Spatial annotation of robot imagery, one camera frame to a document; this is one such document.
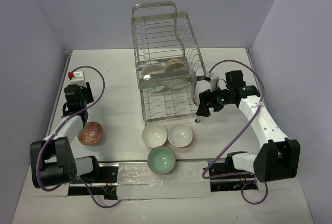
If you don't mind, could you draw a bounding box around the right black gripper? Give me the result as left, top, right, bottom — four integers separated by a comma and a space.
197, 83, 234, 117

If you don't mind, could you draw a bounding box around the red patterned bowl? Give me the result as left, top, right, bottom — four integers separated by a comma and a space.
77, 121, 104, 146

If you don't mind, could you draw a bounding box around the white bowl beige outside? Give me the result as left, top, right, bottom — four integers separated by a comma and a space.
165, 58, 186, 73

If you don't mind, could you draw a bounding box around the steel two-tier dish rack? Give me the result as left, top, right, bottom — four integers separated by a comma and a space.
131, 1, 206, 124

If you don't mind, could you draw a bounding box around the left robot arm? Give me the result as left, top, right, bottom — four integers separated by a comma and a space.
30, 82, 101, 191

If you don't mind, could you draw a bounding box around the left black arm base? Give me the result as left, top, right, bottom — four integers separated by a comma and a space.
67, 163, 119, 200

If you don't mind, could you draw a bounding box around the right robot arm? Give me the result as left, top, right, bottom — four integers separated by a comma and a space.
196, 70, 300, 183

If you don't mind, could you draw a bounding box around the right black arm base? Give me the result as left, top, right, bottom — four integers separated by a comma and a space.
209, 152, 258, 192

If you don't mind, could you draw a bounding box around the white bowl pink rim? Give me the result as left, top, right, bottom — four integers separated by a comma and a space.
168, 123, 193, 148

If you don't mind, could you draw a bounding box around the pale green bowl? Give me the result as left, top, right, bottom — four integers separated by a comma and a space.
147, 147, 176, 175

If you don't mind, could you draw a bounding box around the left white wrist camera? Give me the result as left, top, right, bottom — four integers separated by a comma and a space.
68, 71, 87, 88

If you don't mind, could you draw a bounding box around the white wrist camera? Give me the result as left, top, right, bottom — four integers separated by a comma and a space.
68, 71, 87, 88
204, 72, 219, 92

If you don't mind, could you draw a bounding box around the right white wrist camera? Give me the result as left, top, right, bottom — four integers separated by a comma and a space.
204, 72, 219, 92

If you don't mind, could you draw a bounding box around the aluminium table edge rail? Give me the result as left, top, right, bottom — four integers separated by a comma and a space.
46, 51, 73, 136

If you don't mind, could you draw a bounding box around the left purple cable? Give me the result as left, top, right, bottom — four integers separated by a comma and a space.
36, 65, 122, 208

